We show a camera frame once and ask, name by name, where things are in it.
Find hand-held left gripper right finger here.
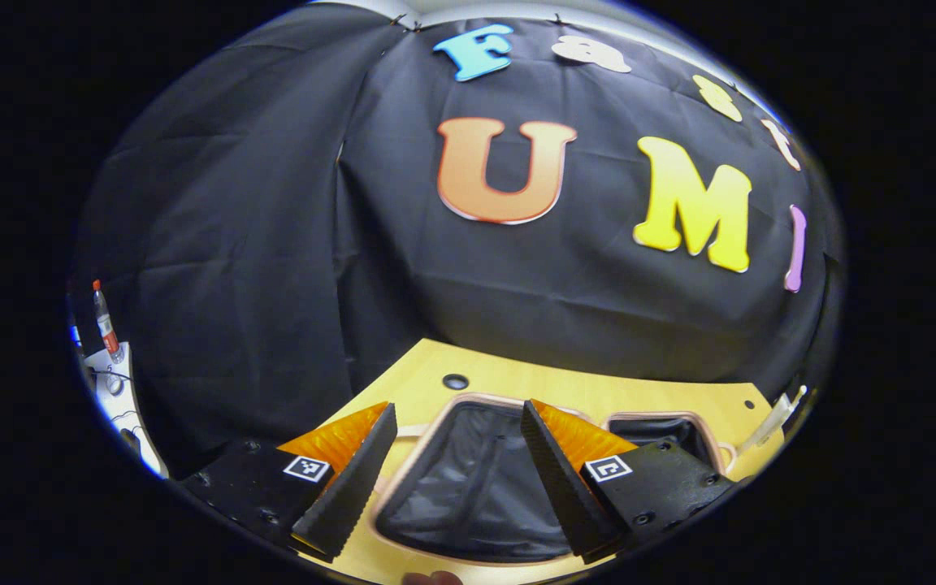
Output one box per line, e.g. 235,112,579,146
520,398,737,566

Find small pink suitcase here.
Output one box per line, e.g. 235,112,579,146
370,392,739,568

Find black backdrop cloth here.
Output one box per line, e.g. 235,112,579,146
70,0,847,480

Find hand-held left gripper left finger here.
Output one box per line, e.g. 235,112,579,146
179,401,400,563

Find white side table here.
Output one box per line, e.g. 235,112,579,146
80,341,170,479

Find red capped bottle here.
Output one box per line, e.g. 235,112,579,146
92,279,124,364

